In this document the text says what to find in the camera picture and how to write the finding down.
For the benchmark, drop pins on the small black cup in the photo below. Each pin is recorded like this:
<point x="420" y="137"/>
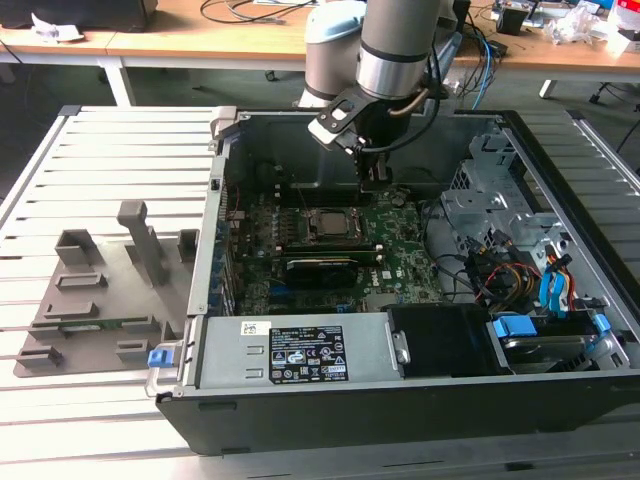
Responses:
<point x="512" y="21"/>

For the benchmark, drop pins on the clear plastic bags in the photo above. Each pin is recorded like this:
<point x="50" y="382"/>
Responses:
<point x="570" y="27"/>

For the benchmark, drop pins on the black office chair base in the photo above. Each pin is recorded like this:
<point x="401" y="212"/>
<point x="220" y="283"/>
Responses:
<point x="607" y="90"/>

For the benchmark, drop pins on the silver coin battery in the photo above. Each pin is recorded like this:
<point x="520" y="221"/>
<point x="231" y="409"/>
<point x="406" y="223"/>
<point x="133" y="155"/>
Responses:
<point x="397" y="199"/>

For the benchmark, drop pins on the loose green RAM stick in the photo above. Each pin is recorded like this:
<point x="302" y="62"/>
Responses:
<point x="90" y="326"/>

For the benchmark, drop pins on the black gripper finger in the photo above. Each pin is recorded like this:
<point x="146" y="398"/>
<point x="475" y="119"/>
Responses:
<point x="375" y="185"/>

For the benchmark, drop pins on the blue case release latch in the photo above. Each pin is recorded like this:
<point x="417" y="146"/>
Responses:
<point x="158" y="357"/>

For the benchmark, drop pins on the wooden desk with white legs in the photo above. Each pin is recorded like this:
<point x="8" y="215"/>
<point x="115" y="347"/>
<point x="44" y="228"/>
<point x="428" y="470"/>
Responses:
<point x="60" y="50"/>
<point x="225" y="45"/>

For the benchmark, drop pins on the grey chipset heatsink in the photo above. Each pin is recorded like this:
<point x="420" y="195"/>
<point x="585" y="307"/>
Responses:
<point x="382" y="302"/>

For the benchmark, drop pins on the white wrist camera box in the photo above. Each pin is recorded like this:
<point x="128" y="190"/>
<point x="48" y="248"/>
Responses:
<point x="330" y="132"/>

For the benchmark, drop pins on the grey power supply unit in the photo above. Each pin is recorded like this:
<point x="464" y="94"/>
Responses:
<point x="225" y="350"/>

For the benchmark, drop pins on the RAM slot with black clips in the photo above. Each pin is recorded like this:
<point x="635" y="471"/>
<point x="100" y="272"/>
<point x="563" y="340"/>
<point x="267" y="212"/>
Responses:
<point x="325" y="243"/>
<point x="317" y="192"/>
<point x="317" y="200"/>

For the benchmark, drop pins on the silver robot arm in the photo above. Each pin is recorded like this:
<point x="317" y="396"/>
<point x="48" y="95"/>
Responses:
<point x="395" y="45"/>

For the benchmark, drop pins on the white cardboard box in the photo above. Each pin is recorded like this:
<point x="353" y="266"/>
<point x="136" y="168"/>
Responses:
<point x="622" y="30"/>

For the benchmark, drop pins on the crumpled white paper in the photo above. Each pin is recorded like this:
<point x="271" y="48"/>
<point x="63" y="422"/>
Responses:
<point x="55" y="30"/>

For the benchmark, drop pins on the blue expansion slot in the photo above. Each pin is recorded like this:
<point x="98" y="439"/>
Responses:
<point x="279" y="288"/>

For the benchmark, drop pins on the black open PC case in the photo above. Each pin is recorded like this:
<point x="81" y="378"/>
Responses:
<point x="350" y="420"/>

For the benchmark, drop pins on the green motherboard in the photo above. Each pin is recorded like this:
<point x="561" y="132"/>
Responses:
<point x="400" y="240"/>

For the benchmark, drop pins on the small flat black device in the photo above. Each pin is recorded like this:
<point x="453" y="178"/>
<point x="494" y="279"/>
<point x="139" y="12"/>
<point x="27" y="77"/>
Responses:
<point x="498" y="47"/>

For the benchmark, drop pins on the RAM slot with white clips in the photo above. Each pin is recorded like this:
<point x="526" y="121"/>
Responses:
<point x="317" y="187"/>
<point x="317" y="196"/>
<point x="325" y="247"/>

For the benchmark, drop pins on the CPU socket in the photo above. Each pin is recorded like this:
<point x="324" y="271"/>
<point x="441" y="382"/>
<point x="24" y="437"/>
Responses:
<point x="335" y="242"/>

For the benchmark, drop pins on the hard disk with blue carrier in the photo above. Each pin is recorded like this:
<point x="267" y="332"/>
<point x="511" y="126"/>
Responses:
<point x="545" y="350"/>

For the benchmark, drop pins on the silver CPU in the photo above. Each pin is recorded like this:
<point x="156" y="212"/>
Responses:
<point x="337" y="223"/>

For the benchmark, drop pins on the black computer tower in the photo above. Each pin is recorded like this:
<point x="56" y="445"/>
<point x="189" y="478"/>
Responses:
<point x="462" y="20"/>

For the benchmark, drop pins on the grey parts rack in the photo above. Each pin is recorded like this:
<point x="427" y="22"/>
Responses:
<point x="125" y="320"/>

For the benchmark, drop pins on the silver metal drive cage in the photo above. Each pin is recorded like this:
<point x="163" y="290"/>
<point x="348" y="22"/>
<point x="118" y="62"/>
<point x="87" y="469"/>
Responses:
<point x="480" y="210"/>

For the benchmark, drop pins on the black plastic bay cover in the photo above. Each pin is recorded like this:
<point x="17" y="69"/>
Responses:
<point x="440" y="340"/>

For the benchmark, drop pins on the black graphics card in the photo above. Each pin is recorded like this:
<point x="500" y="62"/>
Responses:
<point x="320" y="275"/>

